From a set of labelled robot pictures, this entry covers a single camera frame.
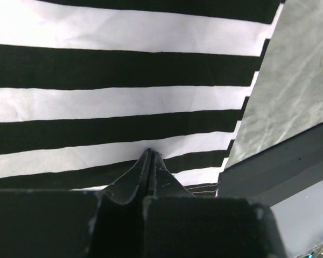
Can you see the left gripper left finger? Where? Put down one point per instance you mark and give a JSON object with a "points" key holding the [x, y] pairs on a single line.
{"points": [[76, 223]]}

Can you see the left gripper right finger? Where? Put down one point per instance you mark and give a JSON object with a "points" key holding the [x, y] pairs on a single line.
{"points": [[179, 224]]}

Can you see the black white striped top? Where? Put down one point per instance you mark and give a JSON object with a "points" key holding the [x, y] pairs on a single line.
{"points": [[87, 86]]}

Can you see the black base beam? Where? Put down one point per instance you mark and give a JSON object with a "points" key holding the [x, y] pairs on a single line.
{"points": [[278, 172]]}

